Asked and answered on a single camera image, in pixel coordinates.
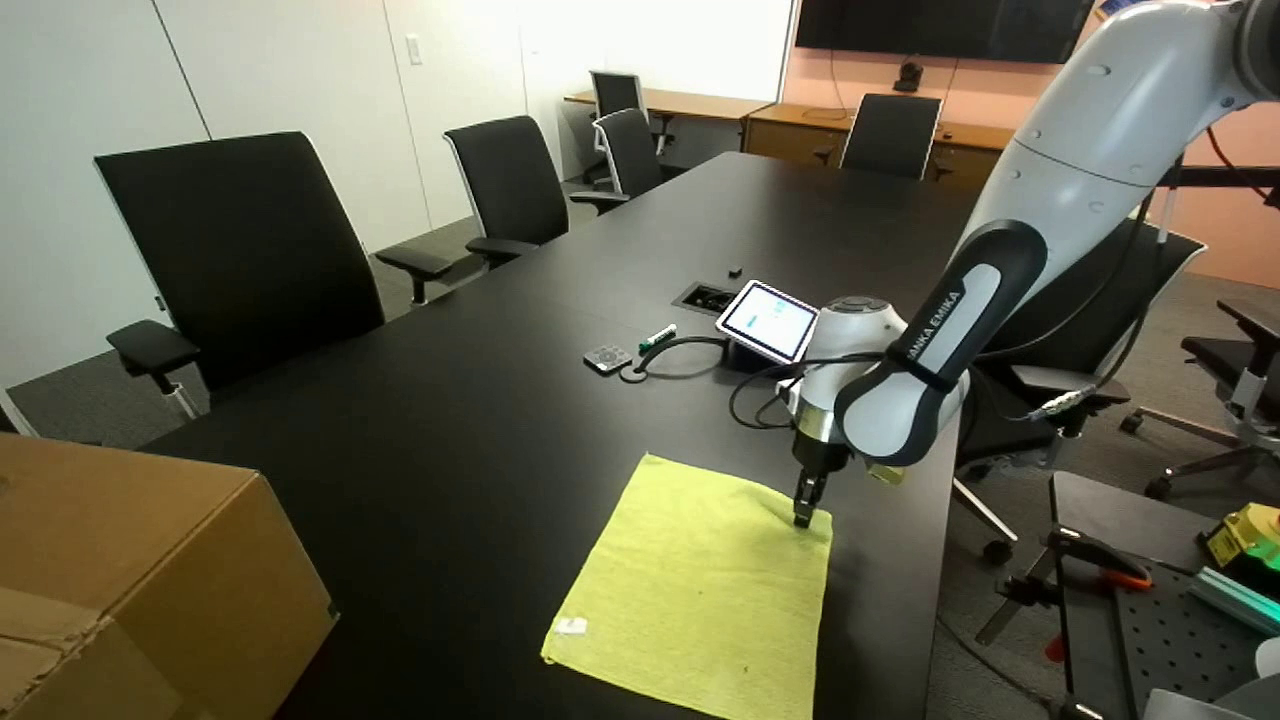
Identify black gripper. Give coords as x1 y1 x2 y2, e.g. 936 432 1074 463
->
791 425 851 533

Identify yellow towel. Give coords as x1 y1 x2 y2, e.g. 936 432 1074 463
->
541 454 836 720

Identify white-framed touch panel tablet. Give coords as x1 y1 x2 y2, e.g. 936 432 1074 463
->
711 278 822 373

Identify wooden credenza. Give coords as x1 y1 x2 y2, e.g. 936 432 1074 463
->
739 99 1015 205

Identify black perforated side table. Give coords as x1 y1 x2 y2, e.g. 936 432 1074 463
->
1045 467 1280 720

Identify wooden desk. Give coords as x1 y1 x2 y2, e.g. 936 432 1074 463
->
561 88 772 174

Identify teal flat object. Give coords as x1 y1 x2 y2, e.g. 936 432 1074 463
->
1186 566 1280 638

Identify yellow green small box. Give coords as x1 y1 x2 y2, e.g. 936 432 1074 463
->
1199 501 1280 577

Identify large black office chair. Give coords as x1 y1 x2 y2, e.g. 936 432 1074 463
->
90 128 392 416

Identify large brown cardboard box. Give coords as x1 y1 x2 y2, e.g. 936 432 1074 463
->
0 432 338 720

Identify black robot wrist cable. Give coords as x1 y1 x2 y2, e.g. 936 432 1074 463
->
723 370 809 432

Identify black looped cable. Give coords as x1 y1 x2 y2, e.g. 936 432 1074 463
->
614 332 735 389

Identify red-handled pliers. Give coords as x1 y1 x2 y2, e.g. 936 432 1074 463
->
996 526 1156 614

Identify black wall television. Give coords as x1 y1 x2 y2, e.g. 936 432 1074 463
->
791 0 1096 70

